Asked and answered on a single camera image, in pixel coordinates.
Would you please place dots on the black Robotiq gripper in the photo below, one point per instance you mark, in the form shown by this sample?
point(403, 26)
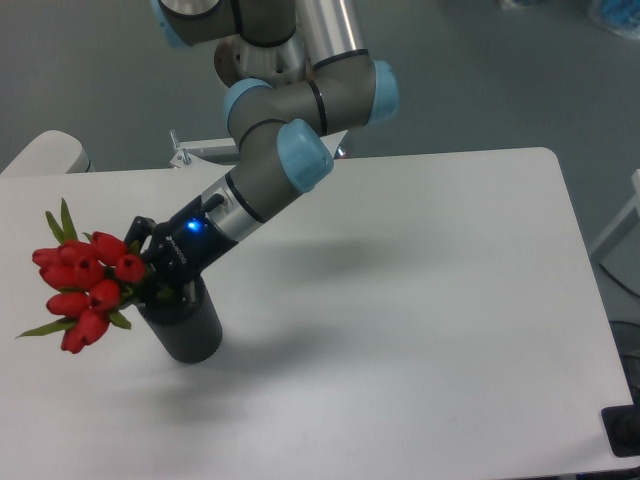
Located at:
point(179, 249)

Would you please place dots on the red tulip bouquet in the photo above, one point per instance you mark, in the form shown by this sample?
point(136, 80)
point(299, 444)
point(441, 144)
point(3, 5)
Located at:
point(94, 279)

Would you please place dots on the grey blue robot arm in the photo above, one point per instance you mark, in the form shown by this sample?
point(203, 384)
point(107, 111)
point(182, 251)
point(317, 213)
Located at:
point(278, 130)

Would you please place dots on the dark grey ribbed vase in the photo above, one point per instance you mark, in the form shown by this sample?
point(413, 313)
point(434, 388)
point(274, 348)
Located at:
point(190, 334)

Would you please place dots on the white chair armrest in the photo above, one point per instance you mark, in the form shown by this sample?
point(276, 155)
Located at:
point(52, 152)

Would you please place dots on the white furniture leg right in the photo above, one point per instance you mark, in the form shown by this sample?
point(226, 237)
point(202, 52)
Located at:
point(618, 228)

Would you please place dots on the black device at table edge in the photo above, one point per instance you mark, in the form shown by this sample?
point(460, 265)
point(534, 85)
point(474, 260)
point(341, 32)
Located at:
point(622, 429)

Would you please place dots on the blue plastic bag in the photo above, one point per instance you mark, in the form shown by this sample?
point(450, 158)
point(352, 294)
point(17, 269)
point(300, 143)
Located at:
point(618, 16)

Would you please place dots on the white metal base frame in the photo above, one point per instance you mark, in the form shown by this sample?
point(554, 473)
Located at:
point(225, 152)

